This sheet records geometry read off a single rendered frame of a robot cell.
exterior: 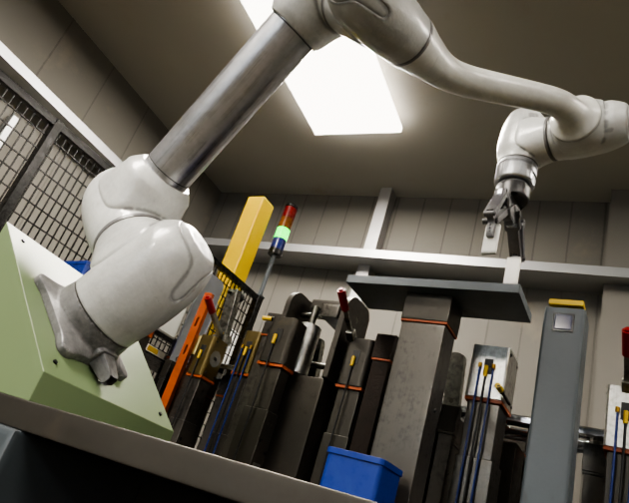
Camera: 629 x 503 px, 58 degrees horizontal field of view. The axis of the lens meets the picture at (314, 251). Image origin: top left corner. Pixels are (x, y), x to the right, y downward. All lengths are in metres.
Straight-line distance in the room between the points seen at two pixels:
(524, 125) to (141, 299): 0.91
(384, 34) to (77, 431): 0.75
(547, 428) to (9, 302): 0.92
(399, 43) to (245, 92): 0.30
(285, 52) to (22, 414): 0.74
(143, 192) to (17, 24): 2.88
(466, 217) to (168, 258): 3.33
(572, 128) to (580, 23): 1.81
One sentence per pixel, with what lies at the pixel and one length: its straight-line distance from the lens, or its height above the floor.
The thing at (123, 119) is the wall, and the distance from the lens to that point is 4.37.
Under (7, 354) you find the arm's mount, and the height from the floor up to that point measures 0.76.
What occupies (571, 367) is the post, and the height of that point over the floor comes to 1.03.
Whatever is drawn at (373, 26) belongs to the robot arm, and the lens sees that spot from 0.99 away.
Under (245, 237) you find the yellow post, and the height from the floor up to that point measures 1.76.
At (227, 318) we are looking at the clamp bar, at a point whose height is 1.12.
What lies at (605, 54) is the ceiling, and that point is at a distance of 3.21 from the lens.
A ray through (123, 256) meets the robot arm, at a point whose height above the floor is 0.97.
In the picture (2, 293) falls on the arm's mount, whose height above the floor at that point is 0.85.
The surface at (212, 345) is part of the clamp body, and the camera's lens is 1.66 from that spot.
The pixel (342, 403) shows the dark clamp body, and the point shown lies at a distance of 1.34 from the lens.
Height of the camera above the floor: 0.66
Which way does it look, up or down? 25 degrees up
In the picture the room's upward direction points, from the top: 18 degrees clockwise
